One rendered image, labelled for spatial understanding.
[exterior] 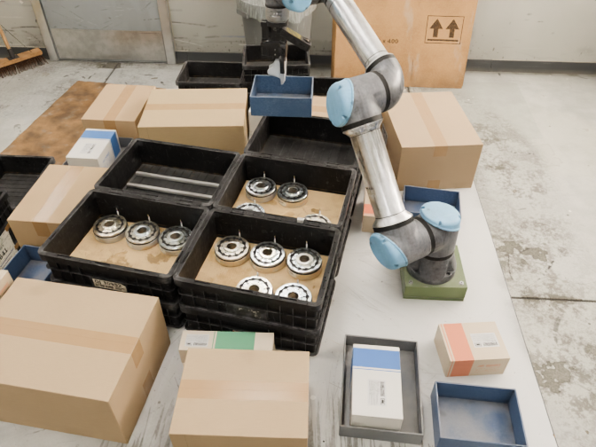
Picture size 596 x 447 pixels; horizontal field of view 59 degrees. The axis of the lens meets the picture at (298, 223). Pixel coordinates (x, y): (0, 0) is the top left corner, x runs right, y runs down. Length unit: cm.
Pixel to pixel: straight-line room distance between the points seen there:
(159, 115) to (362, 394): 133
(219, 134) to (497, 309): 117
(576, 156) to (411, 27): 150
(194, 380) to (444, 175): 122
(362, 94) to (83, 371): 96
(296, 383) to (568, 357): 159
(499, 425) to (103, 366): 97
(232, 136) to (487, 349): 119
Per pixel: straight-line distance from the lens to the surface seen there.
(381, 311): 162
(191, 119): 210
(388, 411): 133
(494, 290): 177
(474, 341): 152
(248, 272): 153
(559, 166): 374
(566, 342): 268
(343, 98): 140
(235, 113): 211
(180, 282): 141
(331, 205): 175
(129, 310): 141
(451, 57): 436
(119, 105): 235
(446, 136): 204
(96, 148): 213
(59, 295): 151
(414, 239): 147
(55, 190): 194
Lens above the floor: 195
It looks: 42 degrees down
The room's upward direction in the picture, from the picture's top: straight up
